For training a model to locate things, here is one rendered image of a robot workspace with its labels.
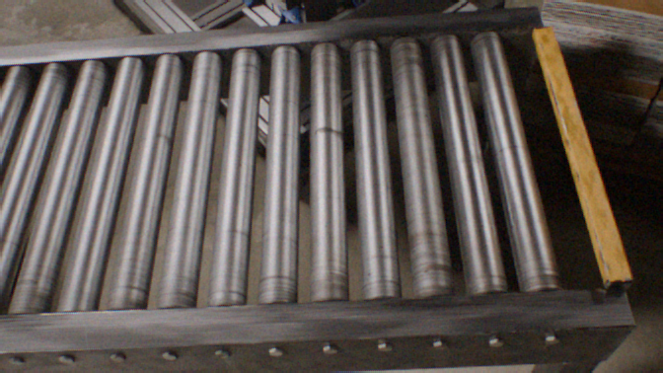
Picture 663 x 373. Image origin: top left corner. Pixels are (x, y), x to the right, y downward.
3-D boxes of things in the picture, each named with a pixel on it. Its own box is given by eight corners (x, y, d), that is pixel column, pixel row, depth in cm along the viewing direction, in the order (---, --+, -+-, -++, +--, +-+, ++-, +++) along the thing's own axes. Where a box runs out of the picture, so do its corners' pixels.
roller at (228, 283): (265, 63, 106) (260, 41, 102) (249, 328, 79) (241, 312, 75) (236, 65, 106) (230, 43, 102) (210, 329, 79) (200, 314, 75)
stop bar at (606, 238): (552, 34, 97) (554, 25, 95) (632, 288, 72) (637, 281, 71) (531, 36, 97) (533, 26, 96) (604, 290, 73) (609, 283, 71)
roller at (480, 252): (458, 50, 104) (461, 27, 100) (508, 316, 77) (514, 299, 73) (428, 52, 104) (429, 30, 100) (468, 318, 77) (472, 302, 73)
